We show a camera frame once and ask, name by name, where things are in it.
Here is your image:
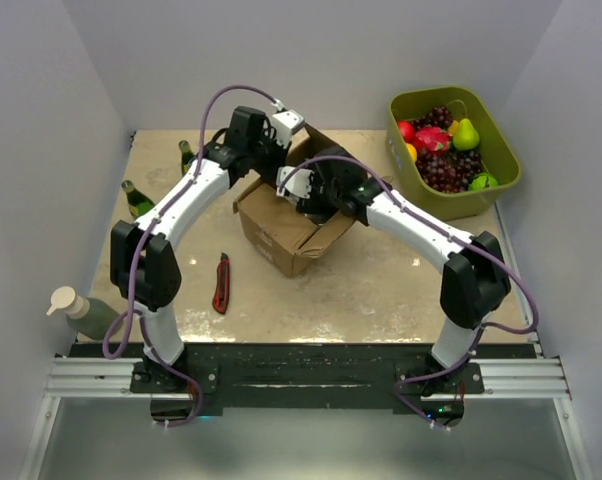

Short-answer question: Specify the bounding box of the green glass bottle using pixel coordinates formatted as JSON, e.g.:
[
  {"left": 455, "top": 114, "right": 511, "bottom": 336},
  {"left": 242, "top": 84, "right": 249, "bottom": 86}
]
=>
[
  {"left": 121, "top": 180, "right": 155, "bottom": 219},
  {"left": 178, "top": 140, "right": 196, "bottom": 176}
]

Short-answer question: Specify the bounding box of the far green glass bottle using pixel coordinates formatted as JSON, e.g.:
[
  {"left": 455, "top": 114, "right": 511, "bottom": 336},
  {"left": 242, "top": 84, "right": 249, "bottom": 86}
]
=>
[{"left": 178, "top": 140, "right": 196, "bottom": 176}]

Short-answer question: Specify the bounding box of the green plastic fruit bin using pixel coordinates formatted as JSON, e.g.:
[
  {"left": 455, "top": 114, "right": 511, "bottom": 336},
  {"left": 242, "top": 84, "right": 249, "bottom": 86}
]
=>
[{"left": 386, "top": 87, "right": 522, "bottom": 220}]

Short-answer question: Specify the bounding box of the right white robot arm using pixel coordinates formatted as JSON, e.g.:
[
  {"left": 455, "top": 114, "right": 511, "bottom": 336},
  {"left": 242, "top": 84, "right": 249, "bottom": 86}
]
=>
[{"left": 276, "top": 154, "right": 512, "bottom": 393}]

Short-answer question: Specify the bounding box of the green pear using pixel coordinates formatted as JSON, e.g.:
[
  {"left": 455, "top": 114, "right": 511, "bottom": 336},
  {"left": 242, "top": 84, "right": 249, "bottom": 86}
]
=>
[{"left": 452, "top": 118, "right": 480, "bottom": 151}]

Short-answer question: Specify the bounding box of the green round fruit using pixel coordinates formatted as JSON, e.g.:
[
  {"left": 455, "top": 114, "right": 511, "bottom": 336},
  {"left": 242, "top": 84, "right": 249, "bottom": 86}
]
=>
[{"left": 468, "top": 172, "right": 500, "bottom": 191}]

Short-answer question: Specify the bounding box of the dark grape bunch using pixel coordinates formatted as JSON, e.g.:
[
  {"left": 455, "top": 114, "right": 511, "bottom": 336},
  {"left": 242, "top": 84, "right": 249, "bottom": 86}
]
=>
[
  {"left": 411, "top": 105, "right": 454, "bottom": 130},
  {"left": 416, "top": 149, "right": 485, "bottom": 194}
]

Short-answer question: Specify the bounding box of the near green glass bottle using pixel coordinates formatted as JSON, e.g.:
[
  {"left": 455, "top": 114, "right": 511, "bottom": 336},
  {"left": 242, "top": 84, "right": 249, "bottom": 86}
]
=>
[{"left": 121, "top": 180, "right": 155, "bottom": 219}]

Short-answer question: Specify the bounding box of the pink dragon fruit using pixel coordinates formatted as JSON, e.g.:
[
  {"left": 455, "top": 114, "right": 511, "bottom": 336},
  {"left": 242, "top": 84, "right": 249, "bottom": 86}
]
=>
[{"left": 412, "top": 126, "right": 452, "bottom": 154}]

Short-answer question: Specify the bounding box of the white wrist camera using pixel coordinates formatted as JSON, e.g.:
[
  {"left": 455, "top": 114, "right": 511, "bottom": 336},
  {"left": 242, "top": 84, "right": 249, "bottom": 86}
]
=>
[
  {"left": 276, "top": 166, "right": 314, "bottom": 199},
  {"left": 270, "top": 99, "right": 305, "bottom": 148}
]

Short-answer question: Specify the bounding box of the upper dark grape bunch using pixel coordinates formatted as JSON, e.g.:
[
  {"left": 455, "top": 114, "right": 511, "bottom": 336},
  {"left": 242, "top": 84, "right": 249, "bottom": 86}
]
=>
[{"left": 411, "top": 105, "right": 454, "bottom": 130}]

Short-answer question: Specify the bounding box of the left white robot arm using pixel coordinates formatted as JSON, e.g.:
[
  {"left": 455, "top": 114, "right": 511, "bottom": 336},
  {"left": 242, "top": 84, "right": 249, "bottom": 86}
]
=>
[{"left": 110, "top": 106, "right": 305, "bottom": 392}]

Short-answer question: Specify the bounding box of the beige pump dispenser bottle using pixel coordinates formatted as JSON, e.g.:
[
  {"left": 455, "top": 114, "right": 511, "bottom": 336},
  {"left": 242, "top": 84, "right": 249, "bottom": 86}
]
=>
[{"left": 46, "top": 286, "right": 119, "bottom": 340}]

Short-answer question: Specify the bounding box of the orange fruit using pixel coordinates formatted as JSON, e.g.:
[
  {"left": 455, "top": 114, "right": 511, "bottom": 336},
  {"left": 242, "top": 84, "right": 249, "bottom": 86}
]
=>
[{"left": 406, "top": 142, "right": 419, "bottom": 163}]

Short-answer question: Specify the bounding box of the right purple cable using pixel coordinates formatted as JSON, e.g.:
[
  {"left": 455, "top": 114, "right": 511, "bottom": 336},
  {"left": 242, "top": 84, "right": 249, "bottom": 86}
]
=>
[{"left": 280, "top": 155, "right": 540, "bottom": 371}]

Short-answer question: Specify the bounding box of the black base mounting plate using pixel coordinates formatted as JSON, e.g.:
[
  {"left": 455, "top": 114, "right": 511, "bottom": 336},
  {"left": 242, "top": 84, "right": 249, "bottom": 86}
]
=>
[{"left": 60, "top": 344, "right": 536, "bottom": 425}]

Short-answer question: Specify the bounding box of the red black utility knife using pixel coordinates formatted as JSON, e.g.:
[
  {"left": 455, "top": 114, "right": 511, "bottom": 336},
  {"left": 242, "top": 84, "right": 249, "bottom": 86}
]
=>
[{"left": 212, "top": 252, "right": 230, "bottom": 315}]

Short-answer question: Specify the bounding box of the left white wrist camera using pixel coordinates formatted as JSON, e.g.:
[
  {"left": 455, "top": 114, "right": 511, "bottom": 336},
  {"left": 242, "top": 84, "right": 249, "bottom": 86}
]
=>
[{"left": 270, "top": 99, "right": 305, "bottom": 148}]

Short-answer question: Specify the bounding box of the brown cardboard express box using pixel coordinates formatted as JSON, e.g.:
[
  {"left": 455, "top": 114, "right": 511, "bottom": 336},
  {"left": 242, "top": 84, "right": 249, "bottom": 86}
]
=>
[{"left": 232, "top": 124, "right": 395, "bottom": 279}]

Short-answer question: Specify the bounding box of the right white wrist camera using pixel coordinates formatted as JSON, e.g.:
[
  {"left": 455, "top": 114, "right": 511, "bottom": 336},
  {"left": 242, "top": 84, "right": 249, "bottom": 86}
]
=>
[{"left": 276, "top": 166, "right": 314, "bottom": 199}]

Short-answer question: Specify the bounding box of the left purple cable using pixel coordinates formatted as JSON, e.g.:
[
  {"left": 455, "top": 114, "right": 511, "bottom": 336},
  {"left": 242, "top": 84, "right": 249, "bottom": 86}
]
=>
[{"left": 102, "top": 84, "right": 282, "bottom": 360}]

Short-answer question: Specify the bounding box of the lower dark grape bunch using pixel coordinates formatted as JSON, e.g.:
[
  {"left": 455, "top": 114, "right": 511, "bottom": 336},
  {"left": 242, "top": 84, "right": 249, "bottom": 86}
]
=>
[{"left": 416, "top": 149, "right": 485, "bottom": 194}]

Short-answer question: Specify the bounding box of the purple cable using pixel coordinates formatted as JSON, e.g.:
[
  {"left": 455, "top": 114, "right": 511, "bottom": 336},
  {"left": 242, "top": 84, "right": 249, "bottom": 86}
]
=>
[
  {"left": 280, "top": 155, "right": 540, "bottom": 371},
  {"left": 102, "top": 84, "right": 282, "bottom": 360}
]

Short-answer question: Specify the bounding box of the red apple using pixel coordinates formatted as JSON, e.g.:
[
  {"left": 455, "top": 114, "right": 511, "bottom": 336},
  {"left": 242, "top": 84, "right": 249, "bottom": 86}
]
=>
[{"left": 397, "top": 120, "right": 415, "bottom": 143}]

